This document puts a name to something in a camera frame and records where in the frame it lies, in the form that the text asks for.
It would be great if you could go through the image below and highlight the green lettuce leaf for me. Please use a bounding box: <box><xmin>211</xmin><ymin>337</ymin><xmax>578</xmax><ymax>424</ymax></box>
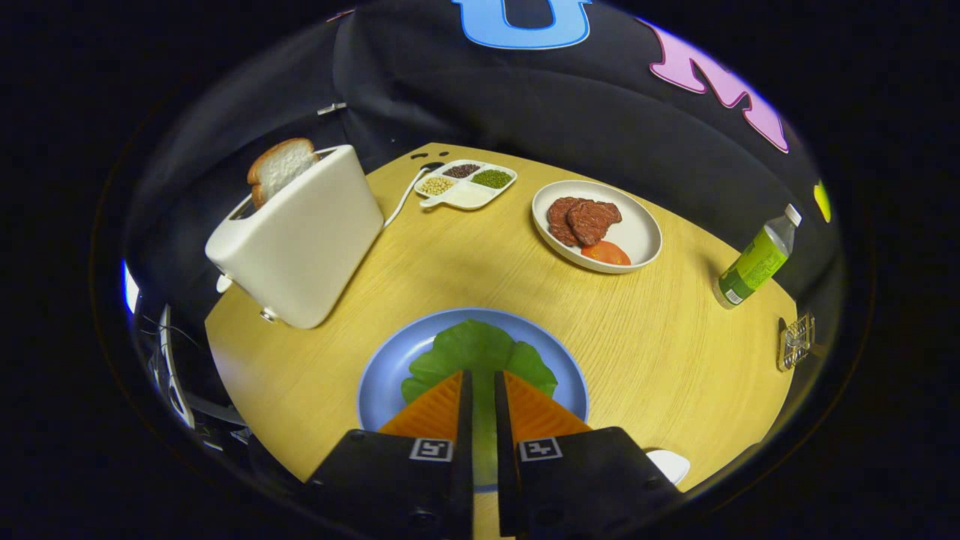
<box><xmin>400</xmin><ymin>319</ymin><xmax>559</xmax><ymax>487</ymax></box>

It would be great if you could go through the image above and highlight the white toaster cable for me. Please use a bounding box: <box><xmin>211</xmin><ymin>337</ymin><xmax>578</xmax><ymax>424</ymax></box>
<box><xmin>382</xmin><ymin>161</ymin><xmax>445</xmax><ymax>229</ymax></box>

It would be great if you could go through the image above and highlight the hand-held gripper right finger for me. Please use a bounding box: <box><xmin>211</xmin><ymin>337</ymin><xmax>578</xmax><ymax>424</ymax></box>
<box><xmin>493</xmin><ymin>369</ymin><xmax>687</xmax><ymax>540</ymax></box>

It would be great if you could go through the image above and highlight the white toaster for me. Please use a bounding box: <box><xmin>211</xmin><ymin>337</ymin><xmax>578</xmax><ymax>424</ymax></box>
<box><xmin>205</xmin><ymin>144</ymin><xmax>385</xmax><ymax>330</ymax></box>

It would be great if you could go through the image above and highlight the black backdrop cloth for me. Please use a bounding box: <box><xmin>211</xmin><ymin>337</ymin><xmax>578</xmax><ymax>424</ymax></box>
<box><xmin>124</xmin><ymin>0</ymin><xmax>845</xmax><ymax>316</ymax></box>

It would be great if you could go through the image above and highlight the white keyboard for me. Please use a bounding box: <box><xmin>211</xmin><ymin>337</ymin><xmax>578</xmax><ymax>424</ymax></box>
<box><xmin>154</xmin><ymin>304</ymin><xmax>197</xmax><ymax>430</ymax></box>

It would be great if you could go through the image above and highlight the red tomato slice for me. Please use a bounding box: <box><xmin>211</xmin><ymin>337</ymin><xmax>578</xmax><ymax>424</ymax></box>
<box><xmin>580</xmin><ymin>240</ymin><xmax>632</xmax><ymax>266</ymax></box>

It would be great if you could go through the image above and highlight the computer monitor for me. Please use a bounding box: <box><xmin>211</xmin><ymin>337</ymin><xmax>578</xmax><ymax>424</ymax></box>
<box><xmin>121</xmin><ymin>259</ymin><xmax>140</xmax><ymax>314</ymax></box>

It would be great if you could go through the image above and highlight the toasted bread slice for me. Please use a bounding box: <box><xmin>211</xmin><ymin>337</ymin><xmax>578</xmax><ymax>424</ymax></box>
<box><xmin>247</xmin><ymin>137</ymin><xmax>321</xmax><ymax>210</ymax></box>

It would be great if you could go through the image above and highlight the round white plate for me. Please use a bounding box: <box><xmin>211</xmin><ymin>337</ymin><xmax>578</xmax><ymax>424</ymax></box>
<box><xmin>531</xmin><ymin>180</ymin><xmax>663</xmax><ymax>275</ymax></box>

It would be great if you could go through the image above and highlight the white divided tray with beans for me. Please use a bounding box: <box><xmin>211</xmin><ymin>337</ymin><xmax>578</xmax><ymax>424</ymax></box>
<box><xmin>414</xmin><ymin>159</ymin><xmax>518</xmax><ymax>212</ymax></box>

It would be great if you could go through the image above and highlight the small white plate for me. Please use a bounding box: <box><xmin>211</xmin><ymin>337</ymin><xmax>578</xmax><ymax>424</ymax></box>
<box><xmin>645</xmin><ymin>448</ymin><xmax>691</xmax><ymax>486</ymax></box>

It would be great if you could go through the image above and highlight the brown meat patty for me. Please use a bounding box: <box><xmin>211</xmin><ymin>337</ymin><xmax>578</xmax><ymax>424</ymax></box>
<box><xmin>547</xmin><ymin>196</ymin><xmax>593</xmax><ymax>248</ymax></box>
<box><xmin>566</xmin><ymin>199</ymin><xmax>623</xmax><ymax>247</ymax></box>

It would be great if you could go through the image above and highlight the green label plastic bottle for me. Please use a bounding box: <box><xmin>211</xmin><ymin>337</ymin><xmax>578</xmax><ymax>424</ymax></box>
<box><xmin>712</xmin><ymin>204</ymin><xmax>803</xmax><ymax>310</ymax></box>

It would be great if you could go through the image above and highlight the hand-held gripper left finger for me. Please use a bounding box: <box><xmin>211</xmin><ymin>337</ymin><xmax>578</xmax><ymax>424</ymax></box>
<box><xmin>300</xmin><ymin>368</ymin><xmax>475</xmax><ymax>540</ymax></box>

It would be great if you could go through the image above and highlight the blue plate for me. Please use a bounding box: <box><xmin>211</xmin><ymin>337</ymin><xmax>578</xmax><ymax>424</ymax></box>
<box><xmin>356</xmin><ymin>307</ymin><xmax>590</xmax><ymax>494</ymax></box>

